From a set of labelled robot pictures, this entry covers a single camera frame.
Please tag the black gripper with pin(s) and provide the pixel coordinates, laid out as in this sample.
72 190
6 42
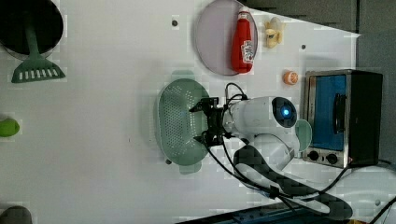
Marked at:
215 132

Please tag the green plastic strainer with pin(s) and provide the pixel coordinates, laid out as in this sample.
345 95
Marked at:
176 126

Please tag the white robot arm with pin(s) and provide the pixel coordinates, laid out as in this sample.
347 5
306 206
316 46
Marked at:
267 127

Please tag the red ketchup bottle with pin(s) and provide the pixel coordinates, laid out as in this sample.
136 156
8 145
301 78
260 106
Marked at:
242 47

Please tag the grey round plate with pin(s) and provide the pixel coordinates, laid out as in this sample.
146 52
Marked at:
214 32

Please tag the orange slice toy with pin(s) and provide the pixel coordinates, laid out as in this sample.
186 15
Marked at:
290 78

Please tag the peeled toy banana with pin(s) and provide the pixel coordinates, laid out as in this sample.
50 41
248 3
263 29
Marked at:
274 30

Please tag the black toaster oven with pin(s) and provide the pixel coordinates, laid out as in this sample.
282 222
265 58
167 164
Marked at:
343 108

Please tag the green slotted spatula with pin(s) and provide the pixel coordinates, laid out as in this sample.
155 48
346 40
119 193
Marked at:
35 67

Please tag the black pot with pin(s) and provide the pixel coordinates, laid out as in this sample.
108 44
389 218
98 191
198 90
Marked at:
41 17

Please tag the green cylinder toy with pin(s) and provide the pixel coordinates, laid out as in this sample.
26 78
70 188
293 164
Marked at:
9 127

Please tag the grey object at corner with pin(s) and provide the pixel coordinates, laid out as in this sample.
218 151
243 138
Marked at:
16 215

